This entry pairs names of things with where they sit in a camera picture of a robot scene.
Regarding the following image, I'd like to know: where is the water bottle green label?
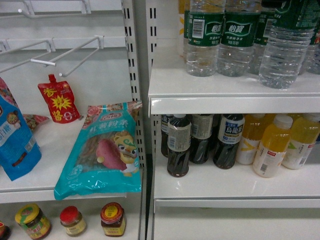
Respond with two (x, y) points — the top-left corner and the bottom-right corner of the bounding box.
(217, 0), (262, 77)
(186, 0), (226, 77)
(248, 7), (276, 75)

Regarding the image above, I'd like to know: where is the clear water bottle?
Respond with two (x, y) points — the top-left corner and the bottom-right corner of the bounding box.
(258, 0), (320, 89)

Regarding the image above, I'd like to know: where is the blue sugar bag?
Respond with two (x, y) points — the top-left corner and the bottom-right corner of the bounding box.
(0, 79), (42, 181)

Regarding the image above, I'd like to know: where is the white lower shelf board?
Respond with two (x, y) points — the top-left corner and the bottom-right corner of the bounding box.
(154, 156), (320, 209)

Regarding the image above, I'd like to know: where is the white wire display hook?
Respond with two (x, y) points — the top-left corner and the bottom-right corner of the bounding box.
(0, 38), (56, 73)
(30, 35), (104, 78)

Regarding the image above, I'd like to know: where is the yellow juice bottle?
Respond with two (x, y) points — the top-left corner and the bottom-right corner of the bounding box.
(235, 113), (276, 165)
(282, 113), (320, 170)
(252, 114), (293, 178)

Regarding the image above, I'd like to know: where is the red sauce pouch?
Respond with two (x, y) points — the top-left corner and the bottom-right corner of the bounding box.
(37, 74), (81, 124)

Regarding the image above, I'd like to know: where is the white slotted shelf upright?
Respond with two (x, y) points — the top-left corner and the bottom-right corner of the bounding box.
(122, 0), (160, 170)

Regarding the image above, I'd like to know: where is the dark jar left corner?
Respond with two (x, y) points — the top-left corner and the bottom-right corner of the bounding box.
(0, 222), (11, 240)

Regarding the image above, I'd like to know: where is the yellow juice bottle right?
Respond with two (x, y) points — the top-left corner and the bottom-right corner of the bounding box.
(282, 113), (320, 170)

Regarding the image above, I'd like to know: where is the yellow juice bottle back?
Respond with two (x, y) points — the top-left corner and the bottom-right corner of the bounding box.
(235, 113), (276, 165)

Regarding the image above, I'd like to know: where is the red lid sauce jar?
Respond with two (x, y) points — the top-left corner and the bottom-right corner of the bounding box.
(100, 202), (127, 237)

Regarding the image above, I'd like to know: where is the white water shelf board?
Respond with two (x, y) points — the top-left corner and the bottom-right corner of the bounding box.
(148, 52), (320, 115)

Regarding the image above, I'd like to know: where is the front yellow juice bottle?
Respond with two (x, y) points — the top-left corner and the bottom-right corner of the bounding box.
(252, 114), (293, 178)

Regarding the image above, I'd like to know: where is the red lid pale jar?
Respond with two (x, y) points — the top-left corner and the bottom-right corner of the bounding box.
(59, 205), (87, 237)

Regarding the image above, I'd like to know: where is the yellow lid sauce jar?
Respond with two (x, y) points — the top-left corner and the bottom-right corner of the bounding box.
(14, 203), (52, 240)

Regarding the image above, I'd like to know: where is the small colourful snack packet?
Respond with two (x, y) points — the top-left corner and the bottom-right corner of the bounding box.
(23, 114), (49, 132)

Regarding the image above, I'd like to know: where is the dark oolong tea bottle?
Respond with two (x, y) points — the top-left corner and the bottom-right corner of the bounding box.
(167, 114), (192, 178)
(189, 114), (214, 164)
(213, 113), (245, 169)

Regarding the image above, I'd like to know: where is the teal sweet potato noodle bag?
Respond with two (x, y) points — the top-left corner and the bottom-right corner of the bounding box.
(54, 100), (143, 200)

